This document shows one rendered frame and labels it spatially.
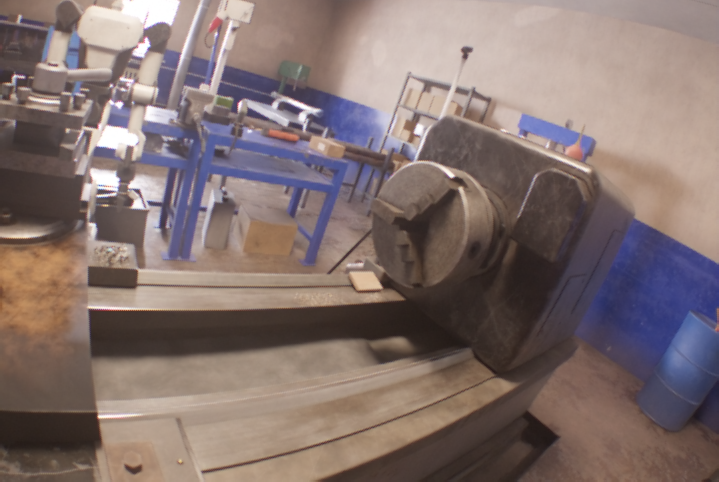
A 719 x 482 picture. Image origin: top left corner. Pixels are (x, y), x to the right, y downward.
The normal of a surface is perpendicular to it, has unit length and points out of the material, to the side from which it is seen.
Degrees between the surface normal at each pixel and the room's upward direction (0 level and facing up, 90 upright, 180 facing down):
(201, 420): 48
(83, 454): 0
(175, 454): 0
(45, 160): 90
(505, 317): 90
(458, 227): 90
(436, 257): 90
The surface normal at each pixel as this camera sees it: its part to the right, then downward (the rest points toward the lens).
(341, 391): 0.65, -0.29
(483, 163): -0.75, -0.10
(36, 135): 0.54, 0.40
